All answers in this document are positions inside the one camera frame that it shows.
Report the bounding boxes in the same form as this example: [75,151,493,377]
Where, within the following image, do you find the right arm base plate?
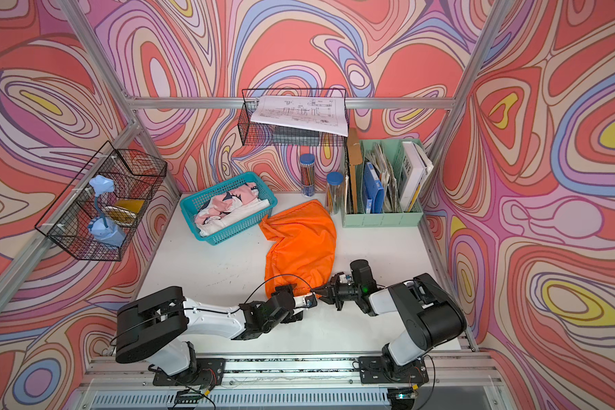
[354,355,430,387]

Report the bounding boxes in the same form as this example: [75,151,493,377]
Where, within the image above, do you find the green desk organizer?
[342,139,425,228]

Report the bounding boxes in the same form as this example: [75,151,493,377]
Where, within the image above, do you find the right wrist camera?
[338,273,353,284]

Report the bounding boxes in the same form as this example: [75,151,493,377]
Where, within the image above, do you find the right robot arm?
[312,260,467,386]

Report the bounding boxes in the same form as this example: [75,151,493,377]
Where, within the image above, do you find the black wire basket wall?
[35,142,167,261]
[237,86,350,147]

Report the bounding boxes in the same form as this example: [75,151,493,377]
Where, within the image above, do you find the pink white folded clothes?
[194,183,270,237]

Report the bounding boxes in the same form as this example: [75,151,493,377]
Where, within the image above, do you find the teal plastic basket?
[179,172,278,245]

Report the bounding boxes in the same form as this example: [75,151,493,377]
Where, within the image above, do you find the black wire basket left wall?
[35,142,167,261]

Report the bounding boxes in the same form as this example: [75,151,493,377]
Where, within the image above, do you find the aluminium rail front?
[80,350,505,390]

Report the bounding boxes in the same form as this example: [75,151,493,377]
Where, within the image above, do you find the white printed paper sheet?
[250,96,350,137]

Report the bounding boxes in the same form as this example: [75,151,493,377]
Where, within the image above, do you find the orange shorts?
[260,200,337,297]

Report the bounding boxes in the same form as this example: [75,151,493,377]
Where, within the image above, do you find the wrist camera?
[294,293,318,311]
[338,273,353,284]

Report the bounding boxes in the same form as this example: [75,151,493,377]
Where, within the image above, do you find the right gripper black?
[312,273,362,310]

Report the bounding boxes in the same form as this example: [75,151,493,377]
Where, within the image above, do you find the black wire basket back wall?
[237,86,350,147]

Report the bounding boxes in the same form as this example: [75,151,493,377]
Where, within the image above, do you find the tall clear tube blue lid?
[299,153,315,197]

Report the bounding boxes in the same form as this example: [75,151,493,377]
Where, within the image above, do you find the short clear tube blue lid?
[326,172,344,215]

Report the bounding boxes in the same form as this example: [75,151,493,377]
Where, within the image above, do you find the brown cardboard folder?
[347,126,363,214]

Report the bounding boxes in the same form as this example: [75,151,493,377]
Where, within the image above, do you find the yellow roll in basket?
[104,199,145,227]

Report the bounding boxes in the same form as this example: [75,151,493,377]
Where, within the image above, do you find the blue folder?
[363,162,384,214]

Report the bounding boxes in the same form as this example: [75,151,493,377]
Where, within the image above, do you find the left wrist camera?
[294,293,318,311]

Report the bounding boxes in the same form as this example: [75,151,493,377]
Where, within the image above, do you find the light blue desk lamp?
[88,175,126,249]

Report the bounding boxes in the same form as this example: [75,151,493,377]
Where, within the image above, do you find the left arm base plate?
[148,358,227,389]

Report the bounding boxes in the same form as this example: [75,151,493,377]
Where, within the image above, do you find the white book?
[399,141,434,213]

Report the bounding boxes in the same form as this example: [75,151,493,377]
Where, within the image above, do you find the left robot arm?
[112,285,317,379]

